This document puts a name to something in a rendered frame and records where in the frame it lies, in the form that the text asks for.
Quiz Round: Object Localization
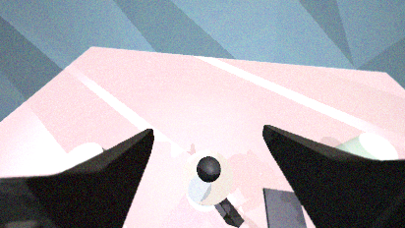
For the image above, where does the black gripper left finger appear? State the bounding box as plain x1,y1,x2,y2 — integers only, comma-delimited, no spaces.
0,128,154,228

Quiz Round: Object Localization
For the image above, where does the glass french press with black knob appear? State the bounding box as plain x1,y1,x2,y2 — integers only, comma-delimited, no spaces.
182,150,245,228

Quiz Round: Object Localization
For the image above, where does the grey cylinder with white top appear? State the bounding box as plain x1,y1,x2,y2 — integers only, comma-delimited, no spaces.
60,142,106,171

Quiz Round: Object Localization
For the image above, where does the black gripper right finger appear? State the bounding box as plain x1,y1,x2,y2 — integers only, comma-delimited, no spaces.
262,125,405,228

